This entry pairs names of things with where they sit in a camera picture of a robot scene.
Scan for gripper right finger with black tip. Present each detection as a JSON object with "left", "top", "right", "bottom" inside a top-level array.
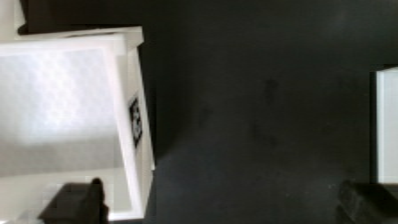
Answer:
[{"left": 336, "top": 181, "right": 398, "bottom": 224}]

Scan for gripper left finger with metal tip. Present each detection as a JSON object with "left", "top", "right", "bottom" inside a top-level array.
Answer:
[{"left": 37, "top": 178, "right": 108, "bottom": 224}]

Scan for white front drawer box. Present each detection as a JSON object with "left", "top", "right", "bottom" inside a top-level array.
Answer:
[{"left": 0, "top": 27, "right": 154, "bottom": 224}]

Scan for white fence wall frame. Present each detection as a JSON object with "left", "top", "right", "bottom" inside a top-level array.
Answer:
[{"left": 377, "top": 67, "right": 398, "bottom": 184}]

